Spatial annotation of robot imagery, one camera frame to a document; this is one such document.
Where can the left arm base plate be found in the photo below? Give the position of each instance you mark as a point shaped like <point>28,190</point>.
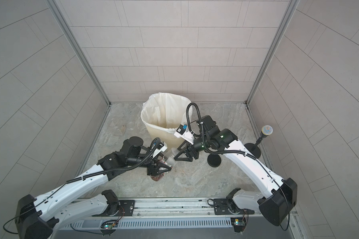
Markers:
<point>124,207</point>

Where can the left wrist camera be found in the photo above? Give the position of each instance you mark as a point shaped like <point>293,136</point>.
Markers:
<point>160,149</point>

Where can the white lidded glass jar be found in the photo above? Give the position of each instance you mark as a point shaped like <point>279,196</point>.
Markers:
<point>160,159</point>

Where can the cream woven waste bin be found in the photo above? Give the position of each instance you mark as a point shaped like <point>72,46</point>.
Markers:
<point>166,135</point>

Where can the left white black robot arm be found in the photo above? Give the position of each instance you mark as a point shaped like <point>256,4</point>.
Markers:
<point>38,217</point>

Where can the right green circuit board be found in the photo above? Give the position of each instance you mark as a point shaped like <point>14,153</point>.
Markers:
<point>239,224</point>

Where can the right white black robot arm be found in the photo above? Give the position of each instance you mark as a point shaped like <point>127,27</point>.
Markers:
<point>277,196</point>

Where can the white round jar lid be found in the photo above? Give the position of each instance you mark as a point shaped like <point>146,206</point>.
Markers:
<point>170,159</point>

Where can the black lidded glass jar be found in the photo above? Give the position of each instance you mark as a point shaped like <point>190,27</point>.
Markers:
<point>116,127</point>

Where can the left green circuit board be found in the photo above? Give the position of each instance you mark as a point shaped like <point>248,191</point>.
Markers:
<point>109,225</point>

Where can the black round jar lid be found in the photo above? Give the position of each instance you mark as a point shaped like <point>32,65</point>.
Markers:
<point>214,160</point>

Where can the white plastic bin liner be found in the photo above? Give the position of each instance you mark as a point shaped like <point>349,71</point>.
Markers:
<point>164,112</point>

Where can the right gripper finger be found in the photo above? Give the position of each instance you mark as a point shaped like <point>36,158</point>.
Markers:
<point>185,148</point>
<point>186,158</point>

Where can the aluminium mounting rail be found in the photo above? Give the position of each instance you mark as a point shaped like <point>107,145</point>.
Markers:
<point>154,208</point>

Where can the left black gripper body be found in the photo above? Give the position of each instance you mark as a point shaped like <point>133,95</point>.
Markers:
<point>155,169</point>

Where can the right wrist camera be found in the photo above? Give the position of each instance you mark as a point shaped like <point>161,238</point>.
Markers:
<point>184,133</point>

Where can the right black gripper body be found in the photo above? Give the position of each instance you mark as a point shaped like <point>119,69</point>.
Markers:
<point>190,148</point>

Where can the green circuit board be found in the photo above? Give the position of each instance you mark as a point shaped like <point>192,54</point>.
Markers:
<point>109,225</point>
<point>239,224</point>

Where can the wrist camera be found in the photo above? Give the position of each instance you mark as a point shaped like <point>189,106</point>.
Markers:
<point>160,149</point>
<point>184,133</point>

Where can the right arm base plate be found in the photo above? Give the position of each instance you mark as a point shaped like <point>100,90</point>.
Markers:
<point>227,207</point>

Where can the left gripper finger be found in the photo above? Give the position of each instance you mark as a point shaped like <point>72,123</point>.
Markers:
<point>153,170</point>
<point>164,168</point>

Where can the black stand with round top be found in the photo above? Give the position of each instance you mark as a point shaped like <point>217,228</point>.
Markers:
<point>254,147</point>

